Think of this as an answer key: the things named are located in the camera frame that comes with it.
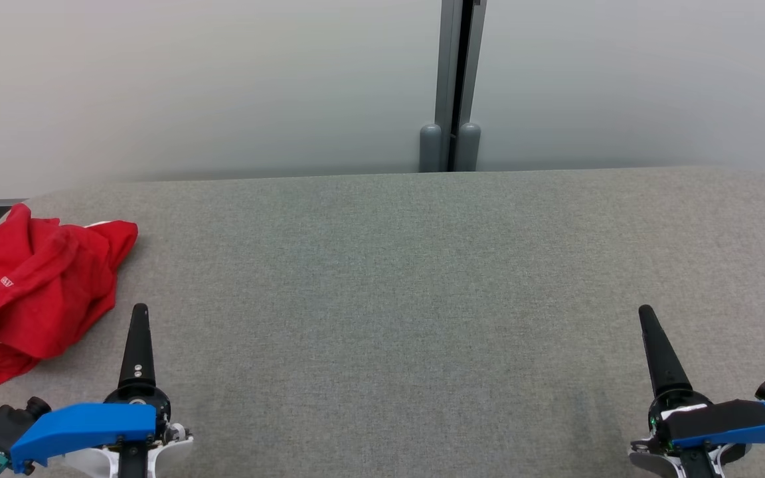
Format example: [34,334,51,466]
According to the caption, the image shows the grey partition foot cap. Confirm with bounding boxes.
[419,123,444,173]
[457,122,482,173]

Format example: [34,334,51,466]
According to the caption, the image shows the red basketball jersey white trim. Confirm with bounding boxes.
[0,202,139,349]

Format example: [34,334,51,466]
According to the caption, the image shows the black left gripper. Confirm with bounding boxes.
[64,303,194,478]

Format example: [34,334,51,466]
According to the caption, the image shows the grey partition post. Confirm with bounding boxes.
[434,0,487,173]

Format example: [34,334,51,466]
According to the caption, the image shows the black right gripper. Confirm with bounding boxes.
[628,305,748,478]

